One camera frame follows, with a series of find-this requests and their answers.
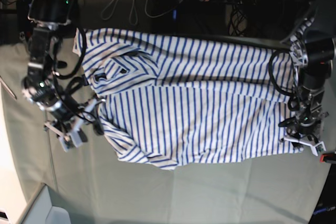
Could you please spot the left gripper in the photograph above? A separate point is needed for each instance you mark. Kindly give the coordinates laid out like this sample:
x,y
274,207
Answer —
x,y
312,140

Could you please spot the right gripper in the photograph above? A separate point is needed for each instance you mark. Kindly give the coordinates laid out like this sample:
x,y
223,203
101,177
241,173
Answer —
x,y
67,125

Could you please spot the blue white striped t-shirt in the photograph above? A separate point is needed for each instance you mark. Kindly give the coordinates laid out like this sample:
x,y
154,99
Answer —
x,y
171,101

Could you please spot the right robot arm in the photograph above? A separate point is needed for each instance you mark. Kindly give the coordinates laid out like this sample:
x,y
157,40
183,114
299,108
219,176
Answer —
x,y
45,86

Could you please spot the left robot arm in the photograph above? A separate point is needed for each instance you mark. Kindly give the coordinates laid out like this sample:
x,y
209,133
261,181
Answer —
x,y
312,52

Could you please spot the red black clamp right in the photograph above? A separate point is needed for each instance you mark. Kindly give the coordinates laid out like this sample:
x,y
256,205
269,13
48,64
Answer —
x,y
329,158

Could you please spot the green table cloth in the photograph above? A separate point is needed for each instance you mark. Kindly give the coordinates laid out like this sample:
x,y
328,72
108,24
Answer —
x,y
95,187

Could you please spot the white plastic bin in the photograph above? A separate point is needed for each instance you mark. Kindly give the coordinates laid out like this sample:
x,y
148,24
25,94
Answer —
x,y
41,210

